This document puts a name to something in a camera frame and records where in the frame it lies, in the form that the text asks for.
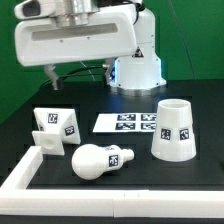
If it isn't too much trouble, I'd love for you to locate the white frame wall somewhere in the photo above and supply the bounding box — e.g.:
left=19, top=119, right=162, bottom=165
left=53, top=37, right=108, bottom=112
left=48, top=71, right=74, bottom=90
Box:
left=0, top=146, right=224, bottom=218

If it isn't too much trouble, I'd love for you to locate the white lamp base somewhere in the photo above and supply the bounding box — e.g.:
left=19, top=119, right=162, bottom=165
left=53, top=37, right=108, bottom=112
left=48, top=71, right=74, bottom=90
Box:
left=32, top=108, right=81, bottom=156

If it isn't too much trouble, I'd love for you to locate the black cable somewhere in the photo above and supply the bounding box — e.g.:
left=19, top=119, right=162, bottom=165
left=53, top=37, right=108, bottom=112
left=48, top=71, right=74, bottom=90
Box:
left=40, top=65, right=111, bottom=89

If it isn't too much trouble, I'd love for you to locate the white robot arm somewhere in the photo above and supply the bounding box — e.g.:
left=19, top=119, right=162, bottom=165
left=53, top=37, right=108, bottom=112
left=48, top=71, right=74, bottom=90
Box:
left=14, top=0, right=166, bottom=96

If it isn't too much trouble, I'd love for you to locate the white light bulb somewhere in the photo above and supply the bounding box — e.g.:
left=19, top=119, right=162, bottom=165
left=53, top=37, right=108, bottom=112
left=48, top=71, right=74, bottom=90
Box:
left=71, top=144, right=134, bottom=180

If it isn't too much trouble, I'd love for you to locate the white marker sheet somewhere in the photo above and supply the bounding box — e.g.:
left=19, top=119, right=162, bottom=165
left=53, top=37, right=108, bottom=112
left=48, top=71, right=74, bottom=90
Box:
left=93, top=113, right=156, bottom=133

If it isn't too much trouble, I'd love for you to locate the white lamp shade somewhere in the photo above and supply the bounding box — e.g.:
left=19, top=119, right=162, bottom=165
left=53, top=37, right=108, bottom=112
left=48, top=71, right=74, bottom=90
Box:
left=151, top=99, right=196, bottom=162

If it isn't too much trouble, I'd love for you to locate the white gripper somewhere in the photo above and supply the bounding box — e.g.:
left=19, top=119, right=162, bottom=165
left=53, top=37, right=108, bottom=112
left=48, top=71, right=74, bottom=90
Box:
left=14, top=0, right=137, bottom=90

